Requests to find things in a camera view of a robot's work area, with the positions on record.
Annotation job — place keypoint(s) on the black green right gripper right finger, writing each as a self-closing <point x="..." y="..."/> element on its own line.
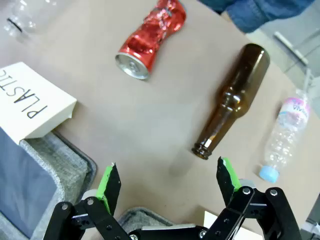
<point x="226" y="180"/>

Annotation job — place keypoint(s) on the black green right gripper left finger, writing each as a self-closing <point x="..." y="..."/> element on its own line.
<point x="110" y="185"/>

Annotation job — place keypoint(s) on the plastic bottle pink label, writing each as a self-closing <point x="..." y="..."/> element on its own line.
<point x="285" y="140"/>

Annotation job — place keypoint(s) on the brown glass beer bottle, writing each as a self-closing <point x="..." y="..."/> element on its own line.
<point x="235" y="100"/>

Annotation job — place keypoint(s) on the crushed red soda can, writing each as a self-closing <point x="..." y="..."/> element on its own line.
<point x="150" y="37"/>

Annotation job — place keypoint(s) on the grey felt can basket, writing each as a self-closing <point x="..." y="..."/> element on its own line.
<point x="140" y="215"/>

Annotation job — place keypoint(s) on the grey felt plastic basket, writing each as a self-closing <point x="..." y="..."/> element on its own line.
<point x="62" y="162"/>

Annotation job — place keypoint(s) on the white paper label card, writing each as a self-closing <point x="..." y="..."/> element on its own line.
<point x="211" y="220"/>

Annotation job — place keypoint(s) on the white PLASTIC label card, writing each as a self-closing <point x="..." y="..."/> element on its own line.
<point x="37" y="95"/>

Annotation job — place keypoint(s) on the person in denim shirt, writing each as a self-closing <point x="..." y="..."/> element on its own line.
<point x="250" y="15"/>

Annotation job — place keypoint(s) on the white table frame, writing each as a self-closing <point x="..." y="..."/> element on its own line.
<point x="291" y="45"/>

